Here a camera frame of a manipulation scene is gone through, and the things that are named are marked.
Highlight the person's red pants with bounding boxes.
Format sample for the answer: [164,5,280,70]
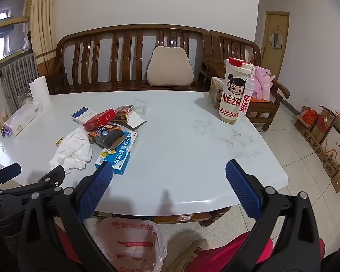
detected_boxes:
[54,222,326,272]

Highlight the hanger with grey cloth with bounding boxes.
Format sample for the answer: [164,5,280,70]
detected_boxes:
[269,25,284,50]

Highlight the beige cushion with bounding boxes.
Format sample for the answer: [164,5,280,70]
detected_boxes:
[146,46,194,87]

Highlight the white paper towel roll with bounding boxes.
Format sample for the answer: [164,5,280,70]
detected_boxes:
[29,76,51,105]

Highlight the wooden sofa bench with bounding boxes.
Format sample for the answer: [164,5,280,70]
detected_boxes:
[47,25,211,95]

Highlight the white cartoon water bottle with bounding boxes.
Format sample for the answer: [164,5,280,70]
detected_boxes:
[218,57,256,125]

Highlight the white tissue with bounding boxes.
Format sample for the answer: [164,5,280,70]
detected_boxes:
[48,127,93,175]

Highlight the blue and white cigarette box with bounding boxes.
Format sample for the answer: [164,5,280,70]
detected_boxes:
[71,107,98,126]

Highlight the white paper card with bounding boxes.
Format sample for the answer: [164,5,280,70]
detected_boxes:
[122,112,147,129]

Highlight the black box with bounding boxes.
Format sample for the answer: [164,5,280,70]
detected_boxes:
[88,122,124,150]

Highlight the yellow wooden door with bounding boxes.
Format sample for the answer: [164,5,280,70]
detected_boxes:
[261,11,290,77]

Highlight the small cardboard box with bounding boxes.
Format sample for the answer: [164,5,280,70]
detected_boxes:
[209,76,226,109]

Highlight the blue and white medicine box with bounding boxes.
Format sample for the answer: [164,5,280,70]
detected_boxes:
[95,130,139,175]

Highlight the white red-print trash bag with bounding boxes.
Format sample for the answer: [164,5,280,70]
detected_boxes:
[92,218,168,272]

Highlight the red plastic bag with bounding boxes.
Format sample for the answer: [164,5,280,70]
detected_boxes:
[300,110,318,125]

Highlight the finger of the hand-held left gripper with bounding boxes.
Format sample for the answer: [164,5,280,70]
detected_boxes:
[6,166,66,202]
[0,163,22,188]

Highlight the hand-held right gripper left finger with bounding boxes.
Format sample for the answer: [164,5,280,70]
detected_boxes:
[18,161,115,272]

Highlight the grey radiator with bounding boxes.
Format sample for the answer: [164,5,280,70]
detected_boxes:
[0,52,39,114]

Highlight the beige shoe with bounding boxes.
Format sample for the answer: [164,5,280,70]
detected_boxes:
[161,238,210,272]

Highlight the wooden table frame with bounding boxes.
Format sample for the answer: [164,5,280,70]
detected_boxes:
[153,207,233,227]

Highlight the dark red patterned cigarette box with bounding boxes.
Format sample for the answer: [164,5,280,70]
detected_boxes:
[112,105,135,122]

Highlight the long white carton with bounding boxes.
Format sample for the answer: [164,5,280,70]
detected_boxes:
[3,100,44,136]

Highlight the yellow framed balcony door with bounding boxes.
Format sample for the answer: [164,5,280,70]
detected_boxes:
[0,4,32,136]

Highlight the wooden armchair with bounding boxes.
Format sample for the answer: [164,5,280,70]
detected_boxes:
[200,30,291,132]

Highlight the pink plastic bag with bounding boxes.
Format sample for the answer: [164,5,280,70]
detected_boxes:
[249,66,276,102]

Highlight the row of cardboard boxes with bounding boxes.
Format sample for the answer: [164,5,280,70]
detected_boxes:
[294,105,340,204]

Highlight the clear plastic cup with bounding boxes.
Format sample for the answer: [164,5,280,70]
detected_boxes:
[134,99,148,115]

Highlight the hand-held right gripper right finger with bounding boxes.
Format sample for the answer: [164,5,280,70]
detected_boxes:
[225,159,321,272]

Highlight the yellow curtain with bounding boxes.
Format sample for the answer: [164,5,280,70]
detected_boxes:
[23,0,58,77]

